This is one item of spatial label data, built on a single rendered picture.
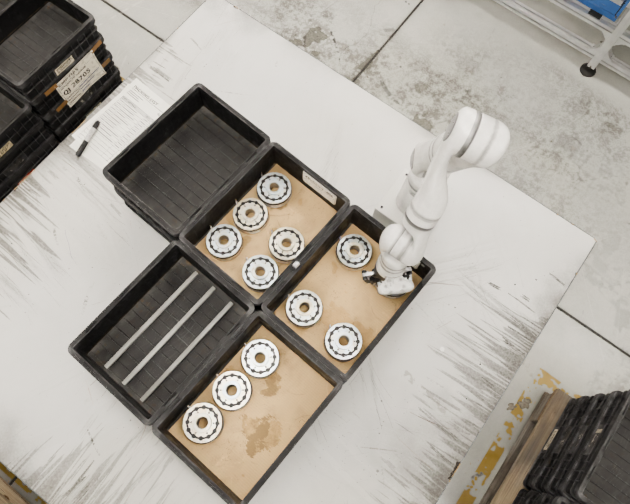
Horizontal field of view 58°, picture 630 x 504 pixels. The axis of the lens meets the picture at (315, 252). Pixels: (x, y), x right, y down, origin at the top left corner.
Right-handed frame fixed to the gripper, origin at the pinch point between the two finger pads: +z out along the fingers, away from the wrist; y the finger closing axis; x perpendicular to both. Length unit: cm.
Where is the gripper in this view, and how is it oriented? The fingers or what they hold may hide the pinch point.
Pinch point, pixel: (382, 279)
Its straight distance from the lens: 160.7
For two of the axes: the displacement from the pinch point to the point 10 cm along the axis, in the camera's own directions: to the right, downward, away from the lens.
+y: -9.9, 1.2, -0.7
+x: 1.4, 9.5, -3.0
